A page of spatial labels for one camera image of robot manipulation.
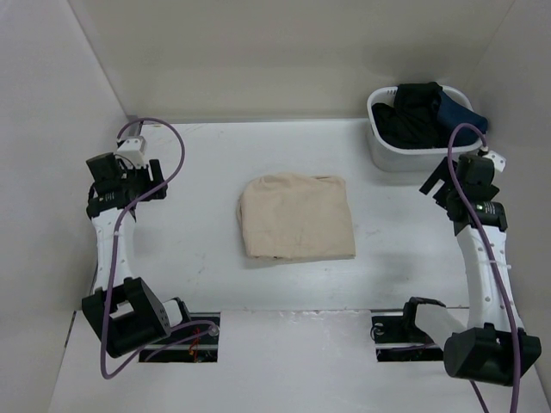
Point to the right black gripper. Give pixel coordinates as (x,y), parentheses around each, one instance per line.
(438,175)

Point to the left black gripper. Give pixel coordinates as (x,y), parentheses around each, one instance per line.
(143,171)

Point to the beige trousers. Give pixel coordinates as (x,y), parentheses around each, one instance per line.
(295,218)

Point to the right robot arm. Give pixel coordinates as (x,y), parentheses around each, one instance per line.
(492,346)

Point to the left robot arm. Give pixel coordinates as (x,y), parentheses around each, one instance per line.
(122,310)

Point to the black trousers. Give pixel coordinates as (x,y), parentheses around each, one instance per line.
(410,122)

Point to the navy blue trousers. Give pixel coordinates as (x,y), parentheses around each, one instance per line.
(450,114)

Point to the white laundry basket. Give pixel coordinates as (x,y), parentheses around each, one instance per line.
(392,159)

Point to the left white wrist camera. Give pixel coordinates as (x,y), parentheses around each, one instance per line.
(132,150)

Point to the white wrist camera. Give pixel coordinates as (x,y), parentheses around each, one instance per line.
(132,150)
(498,161)

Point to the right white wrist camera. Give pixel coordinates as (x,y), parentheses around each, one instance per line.
(498,161)

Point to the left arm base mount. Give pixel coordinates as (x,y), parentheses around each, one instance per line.
(194,344)

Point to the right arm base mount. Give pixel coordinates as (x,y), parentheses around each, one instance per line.
(396,343)

